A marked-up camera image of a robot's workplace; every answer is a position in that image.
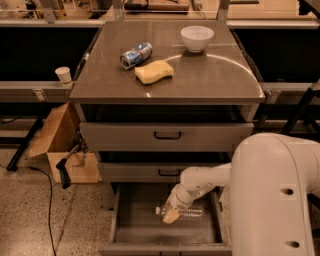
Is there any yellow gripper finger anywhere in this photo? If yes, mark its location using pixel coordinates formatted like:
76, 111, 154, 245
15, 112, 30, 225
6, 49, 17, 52
163, 206, 180, 224

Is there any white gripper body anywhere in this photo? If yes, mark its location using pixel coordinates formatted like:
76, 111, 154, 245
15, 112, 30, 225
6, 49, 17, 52
167, 184, 197, 211

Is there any clear plastic water bottle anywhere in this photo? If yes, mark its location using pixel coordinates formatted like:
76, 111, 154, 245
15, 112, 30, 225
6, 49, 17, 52
155, 206, 204, 221

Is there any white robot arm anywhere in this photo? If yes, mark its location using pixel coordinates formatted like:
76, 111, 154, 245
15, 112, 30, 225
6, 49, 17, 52
163, 133, 320, 256

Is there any grey open bottom drawer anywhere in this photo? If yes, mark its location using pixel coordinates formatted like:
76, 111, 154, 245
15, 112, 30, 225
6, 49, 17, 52
99, 183, 232, 256

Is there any grey middle drawer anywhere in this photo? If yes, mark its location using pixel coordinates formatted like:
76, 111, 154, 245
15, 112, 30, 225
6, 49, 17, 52
98, 162, 231, 185

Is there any grey top drawer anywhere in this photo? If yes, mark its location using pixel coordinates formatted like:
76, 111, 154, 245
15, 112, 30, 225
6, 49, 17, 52
80, 122, 253, 152

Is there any grey drawer cabinet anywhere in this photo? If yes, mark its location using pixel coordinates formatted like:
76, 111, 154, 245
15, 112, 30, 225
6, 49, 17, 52
68, 19, 267, 256

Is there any yellow sponge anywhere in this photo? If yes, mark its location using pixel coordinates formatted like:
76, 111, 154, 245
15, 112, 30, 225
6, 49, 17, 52
134, 60, 174, 85

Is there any cardboard box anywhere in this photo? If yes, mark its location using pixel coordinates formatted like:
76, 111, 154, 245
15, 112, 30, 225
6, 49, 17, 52
29, 102, 100, 183

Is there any crushed blue soda can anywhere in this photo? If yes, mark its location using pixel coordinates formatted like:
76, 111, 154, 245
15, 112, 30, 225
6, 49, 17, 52
120, 42, 153, 70

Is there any white bowl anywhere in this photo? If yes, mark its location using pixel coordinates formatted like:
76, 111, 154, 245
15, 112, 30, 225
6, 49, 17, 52
181, 26, 214, 53

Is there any white paper cup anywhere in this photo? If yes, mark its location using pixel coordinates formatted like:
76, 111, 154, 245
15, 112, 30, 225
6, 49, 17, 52
55, 66, 72, 87

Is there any black handled tool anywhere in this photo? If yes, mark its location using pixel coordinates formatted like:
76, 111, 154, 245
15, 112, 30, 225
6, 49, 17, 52
56, 144, 80, 189

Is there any black floor cable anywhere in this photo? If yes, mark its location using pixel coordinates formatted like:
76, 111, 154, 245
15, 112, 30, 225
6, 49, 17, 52
0, 163, 58, 256

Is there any grey workbench rail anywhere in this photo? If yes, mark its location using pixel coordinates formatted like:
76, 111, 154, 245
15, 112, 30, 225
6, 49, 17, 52
0, 81, 73, 103

